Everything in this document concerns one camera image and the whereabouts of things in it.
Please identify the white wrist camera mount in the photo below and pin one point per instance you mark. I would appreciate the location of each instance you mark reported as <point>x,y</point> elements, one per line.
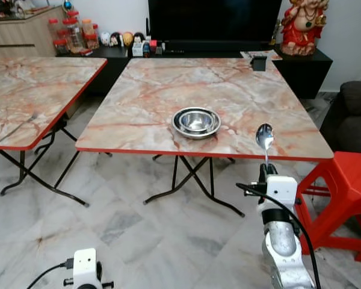
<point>283,191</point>
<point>86,265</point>

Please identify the black-haired doll figurine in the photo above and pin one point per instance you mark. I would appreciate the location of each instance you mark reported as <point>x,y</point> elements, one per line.
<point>115,40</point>
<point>139,37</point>

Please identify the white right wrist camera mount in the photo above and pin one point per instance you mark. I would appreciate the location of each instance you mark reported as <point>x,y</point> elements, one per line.
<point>283,191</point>

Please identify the red plastic stool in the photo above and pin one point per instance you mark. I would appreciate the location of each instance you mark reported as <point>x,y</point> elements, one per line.
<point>343,180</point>

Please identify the white doll figurine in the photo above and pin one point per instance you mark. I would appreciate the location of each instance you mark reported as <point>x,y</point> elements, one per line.
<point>105,38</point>

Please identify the small steel bowl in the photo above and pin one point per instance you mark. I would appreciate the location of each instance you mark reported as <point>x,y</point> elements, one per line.
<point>197,120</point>

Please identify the marble-print folding table with fork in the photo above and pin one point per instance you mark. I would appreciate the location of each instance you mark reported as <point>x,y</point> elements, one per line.
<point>30,84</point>

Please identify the short red-lid clear jar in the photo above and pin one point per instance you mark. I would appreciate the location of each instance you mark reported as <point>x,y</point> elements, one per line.
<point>61,47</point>

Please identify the steel fork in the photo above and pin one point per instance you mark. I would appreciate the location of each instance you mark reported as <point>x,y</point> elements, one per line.
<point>18,126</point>

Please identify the red laughing Buddha statue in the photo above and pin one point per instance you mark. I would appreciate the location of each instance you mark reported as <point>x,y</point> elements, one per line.
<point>302,36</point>

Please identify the small black box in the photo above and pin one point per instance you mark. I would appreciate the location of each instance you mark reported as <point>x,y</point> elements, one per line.
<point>259,64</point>

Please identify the black flat television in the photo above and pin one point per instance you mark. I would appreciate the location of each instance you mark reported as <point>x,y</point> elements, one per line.
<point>213,21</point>

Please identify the steel spoon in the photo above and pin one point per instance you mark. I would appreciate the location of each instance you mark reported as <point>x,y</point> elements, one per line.
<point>265,135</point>

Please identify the dark brown sofa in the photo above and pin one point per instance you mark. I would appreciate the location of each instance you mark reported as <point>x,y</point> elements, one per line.
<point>352,114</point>

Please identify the small white carton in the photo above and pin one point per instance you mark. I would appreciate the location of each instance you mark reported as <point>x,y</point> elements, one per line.
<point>136,49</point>

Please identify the large steel bowl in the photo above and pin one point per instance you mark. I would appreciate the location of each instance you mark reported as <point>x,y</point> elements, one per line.
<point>195,135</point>

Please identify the light wooden sideboard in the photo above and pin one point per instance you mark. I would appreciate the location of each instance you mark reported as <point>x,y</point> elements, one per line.
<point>18,36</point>

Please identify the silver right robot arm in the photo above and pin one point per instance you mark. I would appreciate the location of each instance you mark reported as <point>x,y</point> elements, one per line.
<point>283,241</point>

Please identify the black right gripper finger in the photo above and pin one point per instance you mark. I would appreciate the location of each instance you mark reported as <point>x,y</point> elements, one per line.
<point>262,170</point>
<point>269,170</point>

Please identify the black soundbar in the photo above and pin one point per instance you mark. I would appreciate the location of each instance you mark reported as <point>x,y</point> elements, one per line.
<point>222,46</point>

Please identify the yellow doll figurine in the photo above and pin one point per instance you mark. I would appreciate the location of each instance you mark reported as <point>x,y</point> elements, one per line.
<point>127,39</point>

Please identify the black low television cabinet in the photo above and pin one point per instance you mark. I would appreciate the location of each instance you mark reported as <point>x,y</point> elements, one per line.
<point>307,75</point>

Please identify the red-lid jar with orange contents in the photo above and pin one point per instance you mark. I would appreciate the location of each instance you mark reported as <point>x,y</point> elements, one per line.
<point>90,33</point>

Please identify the tall red-lid clear jar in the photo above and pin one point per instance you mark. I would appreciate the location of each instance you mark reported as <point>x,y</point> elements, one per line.
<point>73,33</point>

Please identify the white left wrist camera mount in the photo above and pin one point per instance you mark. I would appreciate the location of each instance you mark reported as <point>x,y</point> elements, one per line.
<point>86,265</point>

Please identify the marble-print folding table with bowls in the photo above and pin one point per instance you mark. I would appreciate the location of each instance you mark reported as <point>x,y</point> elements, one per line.
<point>168,90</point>

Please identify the slim red-lid clear jar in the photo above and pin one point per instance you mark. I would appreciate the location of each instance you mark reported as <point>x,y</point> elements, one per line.
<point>53,29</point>

